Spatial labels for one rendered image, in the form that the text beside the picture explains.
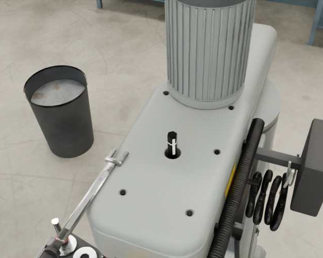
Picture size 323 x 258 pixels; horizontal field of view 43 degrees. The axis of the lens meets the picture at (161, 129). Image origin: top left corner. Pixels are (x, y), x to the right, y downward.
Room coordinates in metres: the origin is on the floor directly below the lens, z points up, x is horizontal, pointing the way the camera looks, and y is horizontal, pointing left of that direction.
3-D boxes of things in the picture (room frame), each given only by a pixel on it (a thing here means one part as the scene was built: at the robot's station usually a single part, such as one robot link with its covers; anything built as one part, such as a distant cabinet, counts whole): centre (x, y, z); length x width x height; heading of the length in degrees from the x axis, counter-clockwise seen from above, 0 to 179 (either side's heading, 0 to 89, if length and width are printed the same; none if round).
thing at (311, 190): (0.74, -0.45, 1.62); 0.20 x 0.09 x 0.21; 157
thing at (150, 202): (0.62, -0.03, 1.81); 0.47 x 0.26 x 0.16; 157
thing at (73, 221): (0.51, 0.15, 1.89); 0.24 x 0.04 x 0.01; 154
